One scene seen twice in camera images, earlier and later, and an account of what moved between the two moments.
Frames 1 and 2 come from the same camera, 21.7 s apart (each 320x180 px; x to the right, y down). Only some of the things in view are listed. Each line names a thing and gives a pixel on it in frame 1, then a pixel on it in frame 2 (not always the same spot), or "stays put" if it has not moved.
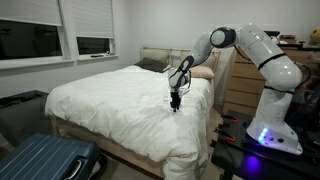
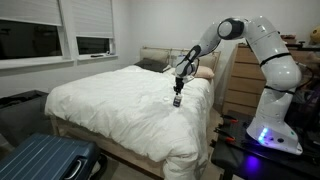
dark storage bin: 23,115 stays put
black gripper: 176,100 → 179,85
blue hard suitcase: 49,157 stays put
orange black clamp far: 230,118 stays put
